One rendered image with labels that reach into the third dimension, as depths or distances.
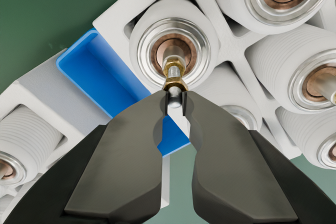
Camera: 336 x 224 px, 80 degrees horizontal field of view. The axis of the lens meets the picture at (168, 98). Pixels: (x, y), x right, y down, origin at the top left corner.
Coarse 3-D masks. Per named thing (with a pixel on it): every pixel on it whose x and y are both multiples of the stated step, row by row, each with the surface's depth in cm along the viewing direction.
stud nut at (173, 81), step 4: (176, 76) 14; (168, 80) 14; (172, 80) 14; (176, 80) 14; (180, 80) 14; (164, 84) 14; (168, 84) 14; (172, 84) 14; (176, 84) 14; (180, 84) 14; (184, 84) 14; (164, 88) 14; (168, 88) 14; (180, 88) 14; (184, 88) 14
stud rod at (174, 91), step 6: (174, 66) 17; (168, 72) 17; (174, 72) 16; (168, 90) 14; (174, 90) 13; (180, 90) 14; (168, 96) 13; (174, 96) 13; (180, 96) 13; (168, 102) 13; (174, 102) 13; (180, 102) 13
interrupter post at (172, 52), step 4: (168, 48) 20; (172, 48) 19; (176, 48) 19; (180, 48) 20; (164, 52) 20; (168, 52) 19; (172, 52) 18; (176, 52) 18; (180, 52) 19; (164, 56) 19; (168, 56) 18; (172, 56) 18; (176, 56) 18; (180, 56) 18; (164, 60) 18; (180, 60) 18; (184, 60) 18; (164, 64) 18; (184, 64) 18
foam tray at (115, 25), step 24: (120, 0) 25; (144, 0) 25; (192, 0) 34; (96, 24) 26; (120, 24) 26; (216, 24) 26; (240, 24) 30; (312, 24) 28; (120, 48) 28; (240, 48) 27; (240, 72) 29; (264, 96) 31; (264, 120) 36; (288, 144) 36
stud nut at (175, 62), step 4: (168, 60) 17; (172, 60) 17; (176, 60) 17; (168, 64) 17; (172, 64) 17; (176, 64) 17; (180, 64) 17; (164, 68) 17; (168, 68) 17; (180, 68) 17; (184, 68) 17; (164, 72) 17; (180, 72) 17; (180, 76) 18
